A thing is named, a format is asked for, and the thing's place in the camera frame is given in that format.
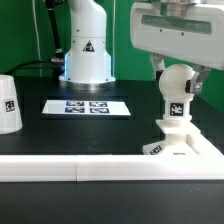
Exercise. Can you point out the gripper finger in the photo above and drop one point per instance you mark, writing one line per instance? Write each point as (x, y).
(194, 85)
(158, 64)

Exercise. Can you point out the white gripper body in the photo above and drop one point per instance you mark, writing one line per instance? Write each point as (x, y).
(198, 37)

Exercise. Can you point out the white lamp bulb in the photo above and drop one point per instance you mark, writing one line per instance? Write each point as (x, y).
(172, 85)

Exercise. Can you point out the white lamp base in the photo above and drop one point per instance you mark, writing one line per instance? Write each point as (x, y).
(175, 142)

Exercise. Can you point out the white lamp hood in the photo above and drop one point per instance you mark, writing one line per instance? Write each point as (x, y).
(10, 117)

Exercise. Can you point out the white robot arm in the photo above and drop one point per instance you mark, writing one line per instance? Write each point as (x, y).
(87, 63)

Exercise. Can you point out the white L-shaped fence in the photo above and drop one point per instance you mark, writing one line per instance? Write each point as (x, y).
(207, 164)

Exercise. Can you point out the white tag sheet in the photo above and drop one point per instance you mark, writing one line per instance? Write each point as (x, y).
(71, 107)

